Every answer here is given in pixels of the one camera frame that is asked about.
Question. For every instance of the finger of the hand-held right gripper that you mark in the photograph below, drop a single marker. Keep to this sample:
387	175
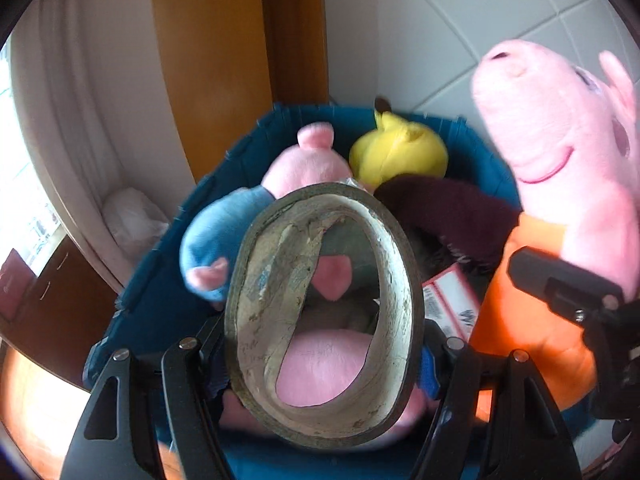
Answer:
555	280

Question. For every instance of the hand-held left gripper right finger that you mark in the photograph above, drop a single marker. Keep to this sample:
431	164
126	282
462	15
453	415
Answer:
467	377

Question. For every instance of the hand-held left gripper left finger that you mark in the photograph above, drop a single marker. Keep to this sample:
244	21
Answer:
185	385

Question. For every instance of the blue plastic storage container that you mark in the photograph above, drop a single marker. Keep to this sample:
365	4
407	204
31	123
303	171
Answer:
150	285

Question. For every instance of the worn brown tape roll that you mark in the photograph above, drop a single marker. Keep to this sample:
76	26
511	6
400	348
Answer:
250	285

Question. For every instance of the pink pig plush orange dress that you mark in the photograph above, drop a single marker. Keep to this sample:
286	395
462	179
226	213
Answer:
550	135

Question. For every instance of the red and white packet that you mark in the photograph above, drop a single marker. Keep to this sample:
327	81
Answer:
450	300

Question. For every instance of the dark maroon cloth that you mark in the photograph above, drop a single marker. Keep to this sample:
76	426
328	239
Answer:
450	210

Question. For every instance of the dark wooden cabinet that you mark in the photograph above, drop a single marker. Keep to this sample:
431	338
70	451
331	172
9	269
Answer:
55	310

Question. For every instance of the white pillow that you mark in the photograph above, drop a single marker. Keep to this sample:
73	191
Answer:
132	220

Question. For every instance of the yellow plush toy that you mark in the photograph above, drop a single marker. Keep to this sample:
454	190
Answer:
395	155

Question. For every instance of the pink pig plush blue outfit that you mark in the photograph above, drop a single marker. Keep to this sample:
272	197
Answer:
300	170

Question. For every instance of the bright window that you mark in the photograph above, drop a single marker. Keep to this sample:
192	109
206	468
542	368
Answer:
20	185

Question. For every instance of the white curtain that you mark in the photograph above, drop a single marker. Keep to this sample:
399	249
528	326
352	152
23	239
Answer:
100	85

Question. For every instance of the wooden frame post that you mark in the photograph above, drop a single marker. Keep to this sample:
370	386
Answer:
225	60

